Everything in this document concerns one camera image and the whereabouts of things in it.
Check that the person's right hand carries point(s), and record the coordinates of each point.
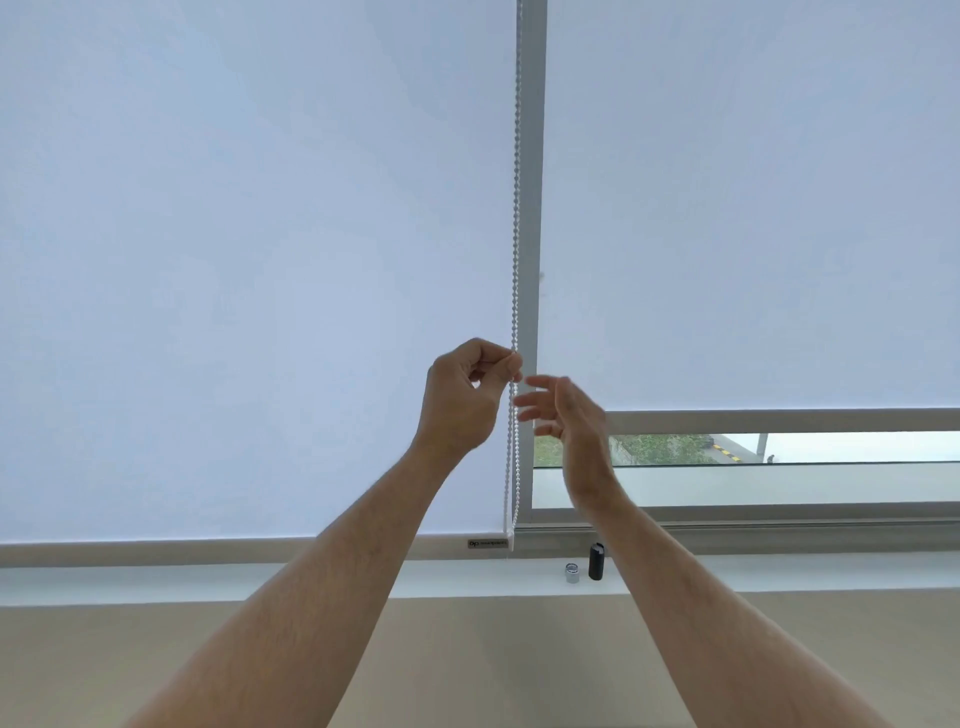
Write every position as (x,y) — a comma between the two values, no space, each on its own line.
(581,431)

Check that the person's left hand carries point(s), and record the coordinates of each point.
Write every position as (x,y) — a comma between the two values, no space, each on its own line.
(457,397)

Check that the person's left thumb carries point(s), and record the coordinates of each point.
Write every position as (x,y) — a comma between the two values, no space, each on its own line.
(500,373)

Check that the person's right fingers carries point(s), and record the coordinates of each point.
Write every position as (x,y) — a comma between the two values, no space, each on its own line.
(538,405)

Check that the person's right forearm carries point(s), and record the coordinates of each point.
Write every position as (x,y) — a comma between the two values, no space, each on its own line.
(705,622)

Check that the person's left forearm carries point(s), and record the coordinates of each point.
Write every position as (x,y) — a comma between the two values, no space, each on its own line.
(300,607)

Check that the small black cylinder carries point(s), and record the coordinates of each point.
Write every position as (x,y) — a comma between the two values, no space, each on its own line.
(596,562)

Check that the small silver metal cylinder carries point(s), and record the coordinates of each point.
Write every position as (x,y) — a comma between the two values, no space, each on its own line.
(571,574)

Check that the white window sill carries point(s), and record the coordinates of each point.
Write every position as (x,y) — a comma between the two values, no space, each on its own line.
(480,577)

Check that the large white roller blind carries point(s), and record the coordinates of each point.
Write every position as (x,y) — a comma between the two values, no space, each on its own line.
(247,262)

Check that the grey window frame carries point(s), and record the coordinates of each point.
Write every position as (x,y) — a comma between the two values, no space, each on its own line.
(531,225)

